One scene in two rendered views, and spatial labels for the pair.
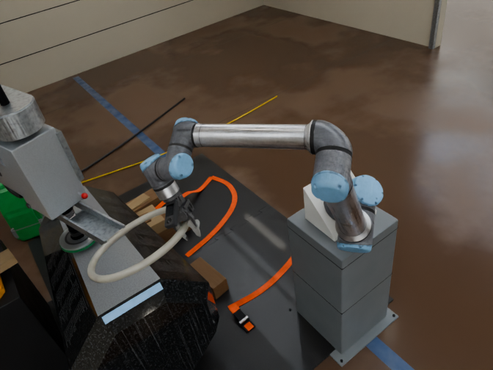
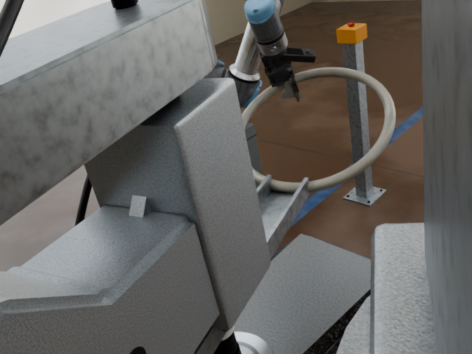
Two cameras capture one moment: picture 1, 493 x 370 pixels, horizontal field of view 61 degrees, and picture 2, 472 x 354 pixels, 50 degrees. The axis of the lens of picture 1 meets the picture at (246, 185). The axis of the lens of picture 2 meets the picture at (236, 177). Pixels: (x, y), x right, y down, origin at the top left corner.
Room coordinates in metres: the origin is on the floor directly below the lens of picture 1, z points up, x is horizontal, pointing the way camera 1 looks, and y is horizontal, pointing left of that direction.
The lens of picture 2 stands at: (1.78, 1.79, 1.78)
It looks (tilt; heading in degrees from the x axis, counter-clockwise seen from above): 28 degrees down; 260
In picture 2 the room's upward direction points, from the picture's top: 12 degrees counter-clockwise
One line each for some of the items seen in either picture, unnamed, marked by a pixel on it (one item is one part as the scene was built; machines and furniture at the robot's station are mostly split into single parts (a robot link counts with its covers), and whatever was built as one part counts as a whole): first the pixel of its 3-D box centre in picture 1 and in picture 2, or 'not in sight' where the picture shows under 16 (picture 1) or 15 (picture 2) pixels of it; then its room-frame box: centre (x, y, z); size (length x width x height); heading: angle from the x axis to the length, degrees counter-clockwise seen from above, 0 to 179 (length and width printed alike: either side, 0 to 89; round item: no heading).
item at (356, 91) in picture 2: not in sight; (358, 117); (0.53, -0.72, 0.54); 0.20 x 0.20 x 1.09; 30
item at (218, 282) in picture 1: (207, 277); not in sight; (1.94, 0.39, 0.07); 0.30 x 0.12 x 0.12; 36
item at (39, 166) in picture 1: (34, 167); (160, 233); (1.80, 1.02, 1.30); 0.36 x 0.22 x 0.45; 47
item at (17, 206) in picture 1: (12, 190); not in sight; (2.94, 1.95, 0.43); 0.35 x 0.35 x 0.87; 15
